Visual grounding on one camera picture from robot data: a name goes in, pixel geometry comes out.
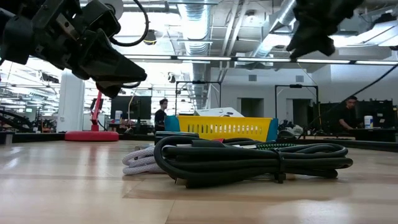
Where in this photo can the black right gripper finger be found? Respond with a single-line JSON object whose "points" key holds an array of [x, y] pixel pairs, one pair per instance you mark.
{"points": [[300, 43], [323, 43]]}

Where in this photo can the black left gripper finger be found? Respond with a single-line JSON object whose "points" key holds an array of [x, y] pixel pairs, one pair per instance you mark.
{"points": [[110, 89], [105, 62]]}

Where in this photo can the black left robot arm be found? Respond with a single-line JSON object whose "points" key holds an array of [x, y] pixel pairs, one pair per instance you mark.
{"points": [[15, 40]]}

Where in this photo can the white wipes canister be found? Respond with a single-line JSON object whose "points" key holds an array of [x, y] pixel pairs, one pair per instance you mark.
{"points": [[368, 122], [118, 115]]}

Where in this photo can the black monitor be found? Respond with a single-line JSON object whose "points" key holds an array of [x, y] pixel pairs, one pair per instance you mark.
{"points": [[140, 107]]}

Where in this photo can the white pillar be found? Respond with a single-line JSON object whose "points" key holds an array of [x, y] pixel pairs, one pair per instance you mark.
{"points": [[71, 109]]}

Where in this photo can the black ceiling dome device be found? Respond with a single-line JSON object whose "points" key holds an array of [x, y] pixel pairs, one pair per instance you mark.
{"points": [[150, 37]]}

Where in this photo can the person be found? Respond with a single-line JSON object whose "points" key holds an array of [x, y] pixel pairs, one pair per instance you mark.
{"points": [[345, 115], [160, 116]]}

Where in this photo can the yellow blue plastic basket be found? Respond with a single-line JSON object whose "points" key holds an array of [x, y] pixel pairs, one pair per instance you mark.
{"points": [[171, 124]]}

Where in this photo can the black background rig frame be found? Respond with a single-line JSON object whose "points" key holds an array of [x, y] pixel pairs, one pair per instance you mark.
{"points": [[295, 86], [199, 82]]}

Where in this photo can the red camera stand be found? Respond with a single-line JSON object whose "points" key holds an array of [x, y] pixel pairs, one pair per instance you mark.
{"points": [[90, 136]]}

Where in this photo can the white round overhead camera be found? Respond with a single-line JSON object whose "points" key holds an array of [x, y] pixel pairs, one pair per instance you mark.
{"points": [[118, 7]]}

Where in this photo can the silver ceiling air duct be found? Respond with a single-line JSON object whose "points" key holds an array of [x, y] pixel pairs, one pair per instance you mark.
{"points": [[196, 25]]}

